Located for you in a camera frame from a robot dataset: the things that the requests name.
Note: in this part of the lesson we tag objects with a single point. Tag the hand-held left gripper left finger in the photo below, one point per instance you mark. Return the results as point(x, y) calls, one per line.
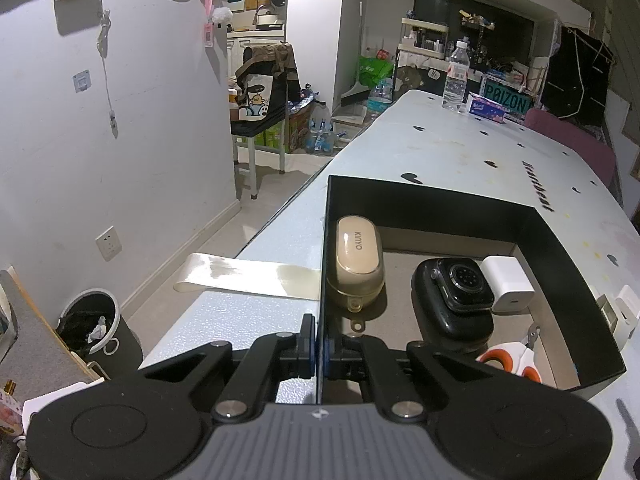
point(309, 350)

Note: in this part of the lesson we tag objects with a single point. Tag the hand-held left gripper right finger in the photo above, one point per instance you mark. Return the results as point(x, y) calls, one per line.
point(327, 352)

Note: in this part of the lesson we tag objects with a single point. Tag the beige earbuds case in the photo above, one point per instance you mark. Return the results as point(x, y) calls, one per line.
point(355, 265)

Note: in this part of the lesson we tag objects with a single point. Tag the black smartwatch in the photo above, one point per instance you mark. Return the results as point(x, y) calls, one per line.
point(460, 285)

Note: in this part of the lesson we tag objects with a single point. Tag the black cardboard box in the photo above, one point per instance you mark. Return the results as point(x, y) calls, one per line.
point(565, 280)

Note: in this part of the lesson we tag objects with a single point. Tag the clear tape strip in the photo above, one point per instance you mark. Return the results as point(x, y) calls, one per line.
point(250, 276)

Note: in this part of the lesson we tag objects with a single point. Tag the black white trash bin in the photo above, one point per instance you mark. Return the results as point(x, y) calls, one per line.
point(117, 342)

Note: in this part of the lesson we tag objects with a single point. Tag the white cube charger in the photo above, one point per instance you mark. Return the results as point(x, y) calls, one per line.
point(512, 285)

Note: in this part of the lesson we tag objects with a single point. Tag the pack of water bottles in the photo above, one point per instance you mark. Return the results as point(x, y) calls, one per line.
point(319, 137)

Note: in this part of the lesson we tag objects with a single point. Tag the white-legged chair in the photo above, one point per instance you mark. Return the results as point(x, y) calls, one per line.
point(252, 127)

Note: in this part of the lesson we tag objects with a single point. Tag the large water jug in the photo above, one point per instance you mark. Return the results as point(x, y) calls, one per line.
point(380, 100)

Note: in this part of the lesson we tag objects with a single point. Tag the cartoon tote bag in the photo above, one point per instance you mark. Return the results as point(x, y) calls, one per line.
point(256, 97)

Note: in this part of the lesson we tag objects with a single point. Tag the broom with dustpan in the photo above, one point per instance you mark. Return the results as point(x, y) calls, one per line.
point(355, 95)

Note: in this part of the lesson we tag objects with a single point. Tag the grey board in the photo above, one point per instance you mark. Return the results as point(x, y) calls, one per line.
point(35, 340)

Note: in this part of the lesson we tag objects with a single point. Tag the green plastic bag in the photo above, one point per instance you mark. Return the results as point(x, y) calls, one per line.
point(374, 70)

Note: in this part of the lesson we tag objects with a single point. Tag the blue pink tissue pack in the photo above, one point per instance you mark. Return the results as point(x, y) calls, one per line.
point(487, 108)

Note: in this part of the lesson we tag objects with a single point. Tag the brown jacket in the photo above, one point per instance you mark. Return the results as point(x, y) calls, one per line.
point(272, 56)

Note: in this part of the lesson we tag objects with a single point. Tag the white power adapter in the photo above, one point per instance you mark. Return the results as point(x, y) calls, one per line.
point(622, 317)

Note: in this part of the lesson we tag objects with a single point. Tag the clear water bottle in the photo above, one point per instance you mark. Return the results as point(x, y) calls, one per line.
point(456, 82)

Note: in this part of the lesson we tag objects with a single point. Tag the teal plate sign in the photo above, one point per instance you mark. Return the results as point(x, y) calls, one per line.
point(510, 102)

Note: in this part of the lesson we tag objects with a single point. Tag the pink chair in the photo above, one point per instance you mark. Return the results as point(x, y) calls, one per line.
point(575, 140)

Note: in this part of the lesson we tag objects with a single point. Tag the white storage shelf rack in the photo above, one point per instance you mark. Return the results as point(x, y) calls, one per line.
point(422, 37)

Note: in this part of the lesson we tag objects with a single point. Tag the white fluffy pompom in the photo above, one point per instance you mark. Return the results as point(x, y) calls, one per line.
point(222, 15)

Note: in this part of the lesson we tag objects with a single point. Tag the black hanging garment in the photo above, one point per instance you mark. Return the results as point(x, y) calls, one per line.
point(575, 77)

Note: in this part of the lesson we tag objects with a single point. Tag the white wall socket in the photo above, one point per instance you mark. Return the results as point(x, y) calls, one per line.
point(109, 243)

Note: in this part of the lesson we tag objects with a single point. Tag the adhesive wall hook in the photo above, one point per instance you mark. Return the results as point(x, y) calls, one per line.
point(82, 81)

